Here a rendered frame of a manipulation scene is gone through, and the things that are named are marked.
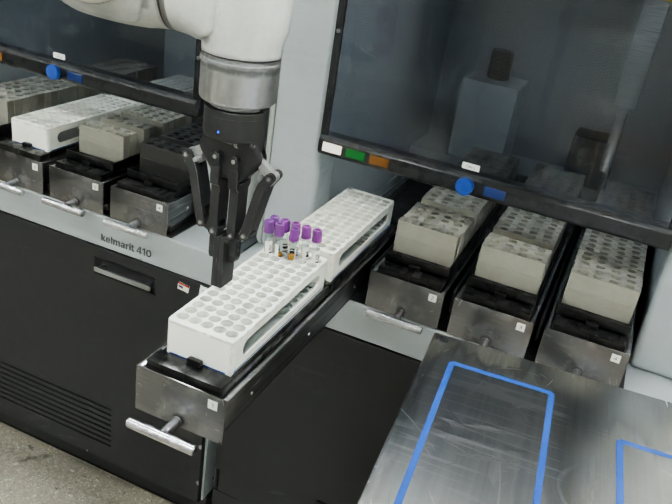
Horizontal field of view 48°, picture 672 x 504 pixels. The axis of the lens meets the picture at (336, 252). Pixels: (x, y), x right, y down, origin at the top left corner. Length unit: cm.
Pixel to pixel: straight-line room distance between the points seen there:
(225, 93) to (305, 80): 53
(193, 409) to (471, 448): 35
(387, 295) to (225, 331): 42
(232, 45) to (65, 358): 114
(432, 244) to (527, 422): 44
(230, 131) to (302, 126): 53
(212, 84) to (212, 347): 33
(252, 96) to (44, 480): 139
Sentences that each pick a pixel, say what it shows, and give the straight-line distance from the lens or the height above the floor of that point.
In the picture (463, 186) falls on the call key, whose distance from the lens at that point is 126.
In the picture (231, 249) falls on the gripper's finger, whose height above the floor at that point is 97.
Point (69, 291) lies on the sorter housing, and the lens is 173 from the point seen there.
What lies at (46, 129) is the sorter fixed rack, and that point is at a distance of 167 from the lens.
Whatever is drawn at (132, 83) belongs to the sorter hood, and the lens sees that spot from 154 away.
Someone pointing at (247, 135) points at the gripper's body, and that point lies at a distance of 87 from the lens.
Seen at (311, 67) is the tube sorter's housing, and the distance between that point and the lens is 135.
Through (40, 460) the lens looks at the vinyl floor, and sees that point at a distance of 210.
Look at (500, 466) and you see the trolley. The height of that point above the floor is 82.
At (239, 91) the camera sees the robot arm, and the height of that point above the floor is 118.
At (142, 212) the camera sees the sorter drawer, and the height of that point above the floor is 77.
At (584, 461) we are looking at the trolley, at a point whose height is 82.
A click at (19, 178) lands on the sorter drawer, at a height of 76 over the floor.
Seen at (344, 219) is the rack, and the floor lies 86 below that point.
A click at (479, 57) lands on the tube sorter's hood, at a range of 124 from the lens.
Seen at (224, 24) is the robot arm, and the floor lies 125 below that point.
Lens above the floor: 139
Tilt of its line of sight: 26 degrees down
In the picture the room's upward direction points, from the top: 9 degrees clockwise
